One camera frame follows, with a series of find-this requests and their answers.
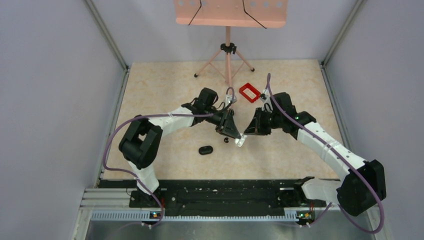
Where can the white earbud charging case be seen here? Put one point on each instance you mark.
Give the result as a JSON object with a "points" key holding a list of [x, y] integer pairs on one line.
{"points": [[240, 141]]}

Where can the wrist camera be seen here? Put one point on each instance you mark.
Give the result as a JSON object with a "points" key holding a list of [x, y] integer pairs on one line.
{"points": [[229, 99], [263, 97]]}

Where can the red plastic tray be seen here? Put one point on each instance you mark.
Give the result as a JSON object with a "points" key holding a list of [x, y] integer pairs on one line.
{"points": [[249, 92]]}

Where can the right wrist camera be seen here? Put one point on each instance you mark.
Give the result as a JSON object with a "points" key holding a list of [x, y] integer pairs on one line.
{"points": [[263, 97]]}

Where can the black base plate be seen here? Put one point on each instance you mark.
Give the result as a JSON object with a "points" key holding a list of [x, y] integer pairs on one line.
{"points": [[225, 198]]}

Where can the black oval case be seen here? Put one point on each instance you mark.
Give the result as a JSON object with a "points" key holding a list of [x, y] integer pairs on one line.
{"points": [[205, 150]]}

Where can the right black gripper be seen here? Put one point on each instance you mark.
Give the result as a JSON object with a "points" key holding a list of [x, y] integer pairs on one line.
{"points": [[256, 127]]}

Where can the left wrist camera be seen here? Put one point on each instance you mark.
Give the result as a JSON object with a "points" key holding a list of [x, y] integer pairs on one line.
{"points": [[229, 99]]}

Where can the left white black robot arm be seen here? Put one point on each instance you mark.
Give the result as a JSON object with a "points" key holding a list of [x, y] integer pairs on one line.
{"points": [[140, 143]]}

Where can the pink music stand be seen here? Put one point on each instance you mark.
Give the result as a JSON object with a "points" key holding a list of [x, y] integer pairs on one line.
{"points": [[266, 14]]}

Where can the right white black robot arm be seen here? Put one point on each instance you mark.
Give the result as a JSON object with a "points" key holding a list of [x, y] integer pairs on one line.
{"points": [[360, 184]]}

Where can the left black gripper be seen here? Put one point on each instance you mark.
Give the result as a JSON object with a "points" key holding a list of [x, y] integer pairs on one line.
{"points": [[227, 126]]}

